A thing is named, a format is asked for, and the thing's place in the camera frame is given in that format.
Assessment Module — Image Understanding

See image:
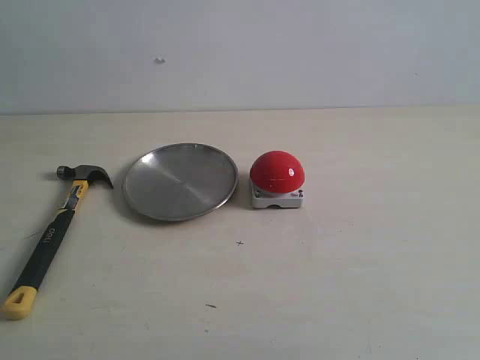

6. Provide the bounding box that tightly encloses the red dome push button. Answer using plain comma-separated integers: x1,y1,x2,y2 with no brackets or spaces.
249,151,305,209

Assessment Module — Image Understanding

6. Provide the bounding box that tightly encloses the black and yellow claw hammer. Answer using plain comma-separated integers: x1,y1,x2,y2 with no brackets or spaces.
1,165,113,320

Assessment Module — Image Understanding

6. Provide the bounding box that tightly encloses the round stainless steel plate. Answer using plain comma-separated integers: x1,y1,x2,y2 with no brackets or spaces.
122,143,239,222

